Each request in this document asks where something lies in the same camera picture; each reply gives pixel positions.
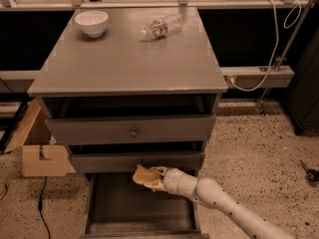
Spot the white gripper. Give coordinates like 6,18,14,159
145,166,198,195

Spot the yellow sponge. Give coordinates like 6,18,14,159
133,164,160,185

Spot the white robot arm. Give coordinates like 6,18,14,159
145,167,294,239

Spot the grey open bottom drawer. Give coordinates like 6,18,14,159
80,172,210,239

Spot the grey top drawer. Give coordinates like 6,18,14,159
45,116,215,145

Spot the grey middle drawer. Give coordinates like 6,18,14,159
71,151,205,173

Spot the grey drawer cabinet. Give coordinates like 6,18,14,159
27,6,229,239

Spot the cardboard box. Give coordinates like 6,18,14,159
4,100,75,177

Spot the clear plastic bottle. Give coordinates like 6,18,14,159
143,13,184,40

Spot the black caster wheel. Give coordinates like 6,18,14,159
300,161,319,182

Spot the dark side cabinet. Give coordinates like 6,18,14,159
283,28,319,135

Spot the white ceramic bowl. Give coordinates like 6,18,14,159
75,11,109,38

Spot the black floor cable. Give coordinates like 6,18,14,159
37,176,52,239

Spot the white hanging cable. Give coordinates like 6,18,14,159
228,0,303,93

